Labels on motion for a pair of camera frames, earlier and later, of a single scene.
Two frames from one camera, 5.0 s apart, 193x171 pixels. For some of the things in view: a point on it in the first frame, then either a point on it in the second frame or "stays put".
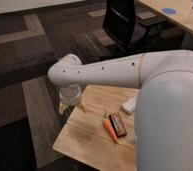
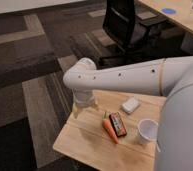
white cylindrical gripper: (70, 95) → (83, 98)
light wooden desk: (186, 15) stays put
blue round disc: (168, 10) stays put
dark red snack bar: (118, 124) stays put
